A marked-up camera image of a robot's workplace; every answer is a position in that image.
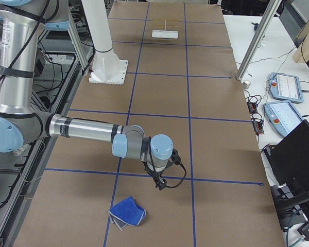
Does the near blue teach pendant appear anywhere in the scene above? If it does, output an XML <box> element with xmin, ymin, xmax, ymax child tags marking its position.
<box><xmin>264</xmin><ymin>100</ymin><xmax>304</xmax><ymax>137</ymax></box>

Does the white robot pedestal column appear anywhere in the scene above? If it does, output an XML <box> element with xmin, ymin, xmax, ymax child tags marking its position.
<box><xmin>82</xmin><ymin>0</ymin><xmax>128</xmax><ymax>85</ymax></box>

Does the black monitor stand base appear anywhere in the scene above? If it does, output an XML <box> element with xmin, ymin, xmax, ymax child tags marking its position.
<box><xmin>270</xmin><ymin>184</ymin><xmax>309</xmax><ymax>228</ymax></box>

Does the blue teach pendant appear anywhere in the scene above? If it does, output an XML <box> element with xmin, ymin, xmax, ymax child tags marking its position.
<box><xmin>264</xmin><ymin>100</ymin><xmax>304</xmax><ymax>137</ymax></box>
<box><xmin>267</xmin><ymin>72</ymin><xmax>303</xmax><ymax>103</ymax></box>

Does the small silver metal cup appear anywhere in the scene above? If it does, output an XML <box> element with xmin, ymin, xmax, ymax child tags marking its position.
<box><xmin>242</xmin><ymin>80</ymin><xmax>251</xmax><ymax>90</ymax></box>

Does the black orange adapter far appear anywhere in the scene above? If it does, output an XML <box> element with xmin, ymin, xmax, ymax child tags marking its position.
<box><xmin>247</xmin><ymin>102</ymin><xmax>258</xmax><ymax>114</ymax></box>

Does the blue microfibre towel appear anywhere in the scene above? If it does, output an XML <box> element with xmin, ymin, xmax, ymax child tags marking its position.
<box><xmin>108</xmin><ymin>196</ymin><xmax>147</xmax><ymax>231</ymax></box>

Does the black orange adapter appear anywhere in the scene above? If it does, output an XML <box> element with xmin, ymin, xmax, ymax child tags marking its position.
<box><xmin>247</xmin><ymin>102</ymin><xmax>258</xmax><ymax>114</ymax></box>
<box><xmin>252</xmin><ymin>120</ymin><xmax>264</xmax><ymax>136</ymax></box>

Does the black orange adapter near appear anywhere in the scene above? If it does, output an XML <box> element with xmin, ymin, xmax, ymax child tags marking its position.
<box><xmin>252</xmin><ymin>120</ymin><xmax>264</xmax><ymax>136</ymax></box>

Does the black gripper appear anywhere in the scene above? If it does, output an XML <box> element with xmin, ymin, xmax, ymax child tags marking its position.
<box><xmin>152</xmin><ymin>172</ymin><xmax>167</xmax><ymax>190</ymax></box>

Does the aluminium frame post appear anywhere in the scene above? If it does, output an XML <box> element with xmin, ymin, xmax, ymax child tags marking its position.
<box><xmin>236</xmin><ymin>0</ymin><xmax>282</xmax><ymax>81</ymax></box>

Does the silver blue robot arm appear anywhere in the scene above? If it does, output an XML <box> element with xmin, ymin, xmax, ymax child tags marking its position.
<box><xmin>0</xmin><ymin>1</ymin><xmax>177</xmax><ymax>189</ymax></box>

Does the black laptop computer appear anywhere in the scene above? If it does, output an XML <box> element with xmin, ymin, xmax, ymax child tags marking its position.
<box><xmin>264</xmin><ymin>120</ymin><xmax>309</xmax><ymax>192</ymax></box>

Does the far blue teach pendant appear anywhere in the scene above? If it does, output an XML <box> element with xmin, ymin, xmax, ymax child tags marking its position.
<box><xmin>267</xmin><ymin>72</ymin><xmax>303</xmax><ymax>103</ymax></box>

